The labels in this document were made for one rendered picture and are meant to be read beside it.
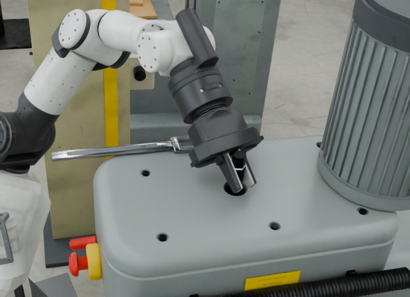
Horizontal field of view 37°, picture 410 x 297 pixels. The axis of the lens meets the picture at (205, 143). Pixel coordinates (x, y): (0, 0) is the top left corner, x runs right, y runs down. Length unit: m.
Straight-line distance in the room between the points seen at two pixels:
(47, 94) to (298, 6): 5.08
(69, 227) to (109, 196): 2.47
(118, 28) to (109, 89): 1.76
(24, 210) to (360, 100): 0.76
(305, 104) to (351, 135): 3.76
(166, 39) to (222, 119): 0.16
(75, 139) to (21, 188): 1.70
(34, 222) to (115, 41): 0.45
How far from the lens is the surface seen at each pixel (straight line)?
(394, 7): 0.87
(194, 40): 0.98
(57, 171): 3.16
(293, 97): 4.77
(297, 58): 5.30
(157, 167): 1.02
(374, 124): 0.92
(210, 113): 0.96
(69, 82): 1.27
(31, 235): 1.39
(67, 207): 3.32
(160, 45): 0.98
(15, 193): 1.35
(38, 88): 1.29
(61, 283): 2.80
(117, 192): 0.97
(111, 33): 1.15
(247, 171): 0.96
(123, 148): 1.05
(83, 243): 1.15
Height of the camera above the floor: 2.55
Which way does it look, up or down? 38 degrees down
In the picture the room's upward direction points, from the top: 5 degrees clockwise
